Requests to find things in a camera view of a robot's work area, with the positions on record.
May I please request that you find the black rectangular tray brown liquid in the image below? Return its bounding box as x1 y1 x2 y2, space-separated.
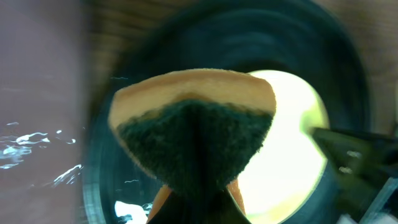
1 0 86 224

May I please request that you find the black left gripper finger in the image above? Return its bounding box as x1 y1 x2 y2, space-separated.
147 189 251 224

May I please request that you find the yellow plate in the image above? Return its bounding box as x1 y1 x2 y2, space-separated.
238 70 330 224

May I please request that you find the round black serving tray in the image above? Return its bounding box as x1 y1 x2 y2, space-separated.
83 1 370 223

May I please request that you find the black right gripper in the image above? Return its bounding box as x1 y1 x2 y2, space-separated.
311 128 397 224

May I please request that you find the orange green scrub sponge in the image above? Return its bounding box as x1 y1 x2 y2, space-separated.
108 68 277 221

